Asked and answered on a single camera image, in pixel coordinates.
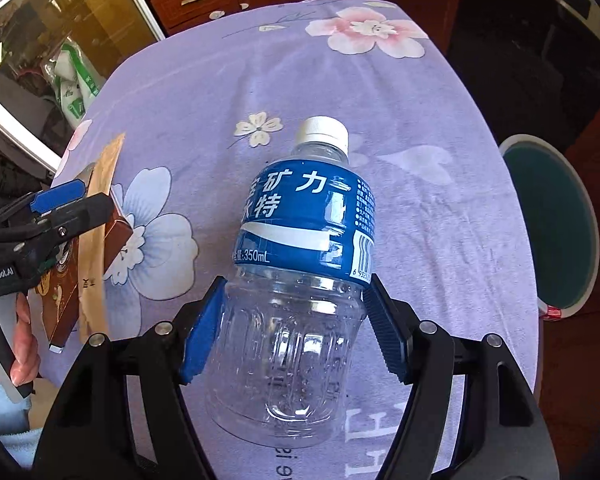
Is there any brown paper chopstick sleeve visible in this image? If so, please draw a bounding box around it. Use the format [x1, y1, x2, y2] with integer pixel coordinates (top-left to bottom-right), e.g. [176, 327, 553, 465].
[78, 133, 125, 344]

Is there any blue label plastic water bottle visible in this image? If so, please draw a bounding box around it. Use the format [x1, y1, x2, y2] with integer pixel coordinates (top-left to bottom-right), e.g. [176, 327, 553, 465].
[207, 116, 375, 448]

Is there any teal trash bin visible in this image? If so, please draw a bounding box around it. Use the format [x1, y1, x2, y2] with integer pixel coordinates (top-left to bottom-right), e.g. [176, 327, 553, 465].
[500, 134, 600, 321]

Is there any person's left hand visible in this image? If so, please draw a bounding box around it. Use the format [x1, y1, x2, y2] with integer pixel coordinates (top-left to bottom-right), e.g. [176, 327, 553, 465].
[9, 292, 41, 387]

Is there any brown snack wrapper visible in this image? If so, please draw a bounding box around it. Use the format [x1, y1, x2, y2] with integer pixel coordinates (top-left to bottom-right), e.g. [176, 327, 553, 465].
[36, 202, 132, 354]

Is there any white green plastic bag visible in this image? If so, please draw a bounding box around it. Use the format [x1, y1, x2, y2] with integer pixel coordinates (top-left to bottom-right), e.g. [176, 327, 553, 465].
[42, 37, 105, 129]

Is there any glass sliding door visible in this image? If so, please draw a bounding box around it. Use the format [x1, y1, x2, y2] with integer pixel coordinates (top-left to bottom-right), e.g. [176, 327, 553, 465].
[0, 0, 164, 172]

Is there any purple floral tablecloth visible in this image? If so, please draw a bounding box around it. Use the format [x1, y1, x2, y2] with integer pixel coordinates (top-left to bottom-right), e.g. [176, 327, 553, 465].
[54, 0, 539, 479]

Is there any built-in black oven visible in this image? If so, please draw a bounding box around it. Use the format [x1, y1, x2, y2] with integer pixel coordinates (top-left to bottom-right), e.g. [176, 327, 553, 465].
[446, 0, 600, 152]

